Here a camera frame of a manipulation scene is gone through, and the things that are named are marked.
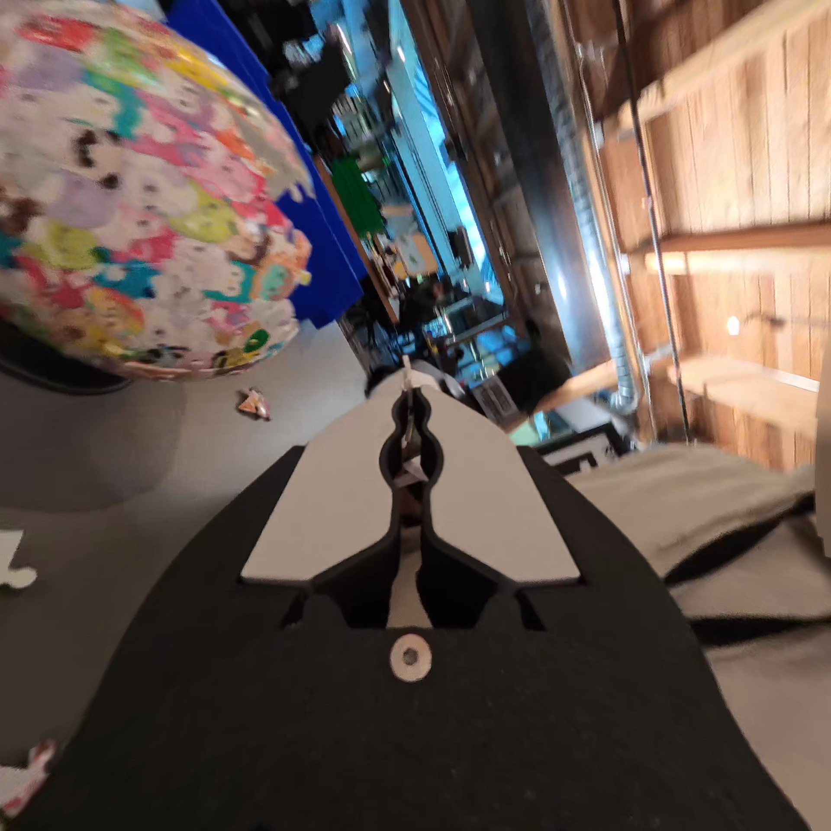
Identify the colourful puzzle piece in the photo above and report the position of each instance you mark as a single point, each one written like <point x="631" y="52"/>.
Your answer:
<point x="410" y="448"/>

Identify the wooden table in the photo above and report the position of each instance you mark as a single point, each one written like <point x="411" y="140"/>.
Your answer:
<point x="383" y="285"/>

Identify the colourful puzzle ball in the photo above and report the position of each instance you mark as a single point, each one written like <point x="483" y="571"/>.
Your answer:
<point x="143" y="195"/>

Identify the white puzzle piece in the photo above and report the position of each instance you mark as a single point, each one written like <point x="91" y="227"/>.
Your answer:
<point x="16" y="561"/>

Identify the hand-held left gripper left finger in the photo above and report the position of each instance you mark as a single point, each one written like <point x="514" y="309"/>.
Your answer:
<point x="324" y="513"/>

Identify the pale pink puzzle piece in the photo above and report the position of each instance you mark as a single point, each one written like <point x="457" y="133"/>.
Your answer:
<point x="23" y="779"/>

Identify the silver ventilation duct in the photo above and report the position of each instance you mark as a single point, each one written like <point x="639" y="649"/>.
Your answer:
<point x="571" y="195"/>

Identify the person's cream sweatshirt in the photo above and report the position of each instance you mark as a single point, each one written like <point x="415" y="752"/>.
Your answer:
<point x="766" y="714"/>

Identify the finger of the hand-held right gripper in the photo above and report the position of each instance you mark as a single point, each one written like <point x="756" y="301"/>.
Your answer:
<point x="448" y="383"/>

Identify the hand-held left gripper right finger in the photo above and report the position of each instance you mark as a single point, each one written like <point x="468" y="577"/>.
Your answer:
<point x="493" y="513"/>

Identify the pink orange puzzle piece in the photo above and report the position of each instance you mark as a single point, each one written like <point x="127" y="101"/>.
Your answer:
<point x="254" y="404"/>

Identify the green plastic bin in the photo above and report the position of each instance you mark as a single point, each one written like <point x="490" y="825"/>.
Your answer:
<point x="357" y="195"/>

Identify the blue plastic bin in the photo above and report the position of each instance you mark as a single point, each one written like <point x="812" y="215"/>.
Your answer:
<point x="311" y="247"/>

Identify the black ball stand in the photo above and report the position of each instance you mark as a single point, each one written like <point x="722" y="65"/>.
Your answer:
<point x="58" y="373"/>

